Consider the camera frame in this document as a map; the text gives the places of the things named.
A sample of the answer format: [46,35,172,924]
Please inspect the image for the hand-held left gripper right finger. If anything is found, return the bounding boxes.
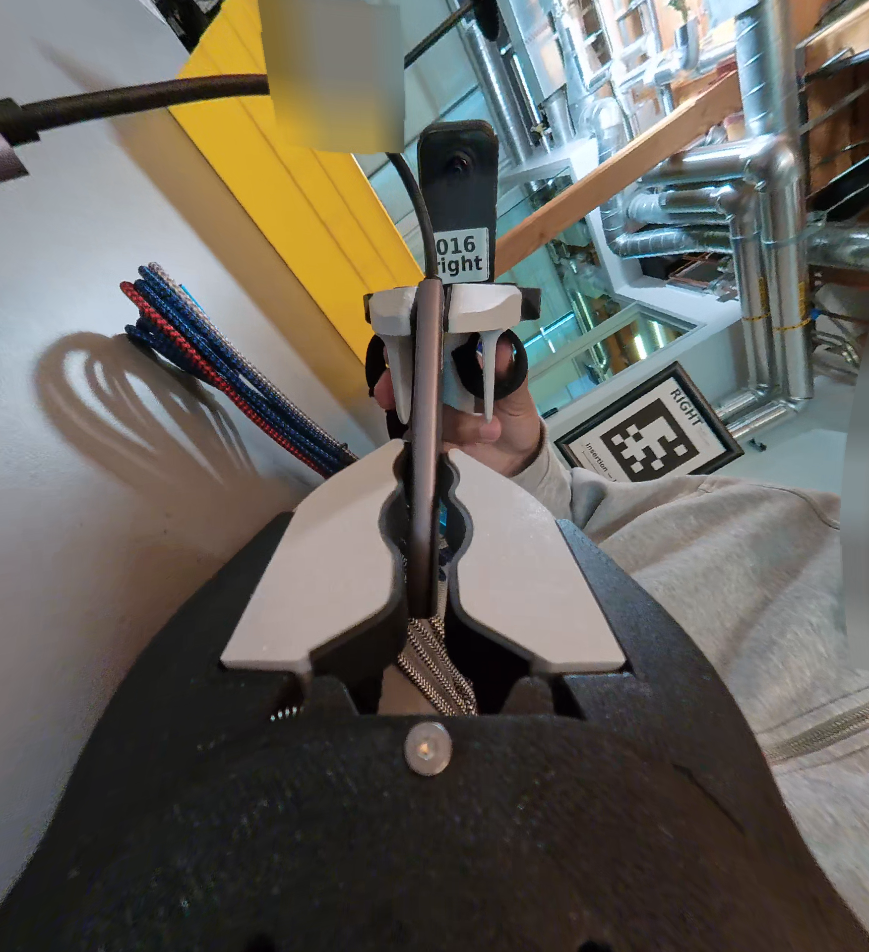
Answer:
[442,448,627,714]

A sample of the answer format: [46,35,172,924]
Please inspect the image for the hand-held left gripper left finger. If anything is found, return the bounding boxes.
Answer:
[220,439,413,714]

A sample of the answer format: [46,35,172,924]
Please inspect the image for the white blue braided cable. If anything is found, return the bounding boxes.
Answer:
[144,260,208,313]

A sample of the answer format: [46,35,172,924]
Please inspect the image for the silver ventilation pipe cluster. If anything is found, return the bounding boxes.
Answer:
[472,0,869,447]

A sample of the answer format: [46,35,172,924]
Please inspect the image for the grey desk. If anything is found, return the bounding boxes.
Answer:
[0,0,406,952]

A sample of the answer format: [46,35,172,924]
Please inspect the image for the black stanchion post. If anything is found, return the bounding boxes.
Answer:
[403,0,504,66]

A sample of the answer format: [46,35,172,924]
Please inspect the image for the black white braided cable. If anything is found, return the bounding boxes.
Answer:
[393,617,480,718]

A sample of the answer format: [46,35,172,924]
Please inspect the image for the wooden beam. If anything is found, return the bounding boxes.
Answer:
[494,67,744,278]

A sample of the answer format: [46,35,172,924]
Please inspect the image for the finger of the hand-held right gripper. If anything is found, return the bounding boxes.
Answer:
[366,285,421,426]
[446,283,523,425]

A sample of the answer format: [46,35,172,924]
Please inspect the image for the person's right hand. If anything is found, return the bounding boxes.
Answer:
[371,344,549,478]

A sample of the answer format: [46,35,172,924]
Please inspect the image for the framed marker sign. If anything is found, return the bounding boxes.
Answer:
[554,362,744,484]

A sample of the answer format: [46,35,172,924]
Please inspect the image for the yellow plastic bin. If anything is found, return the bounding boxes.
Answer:
[170,0,424,388]

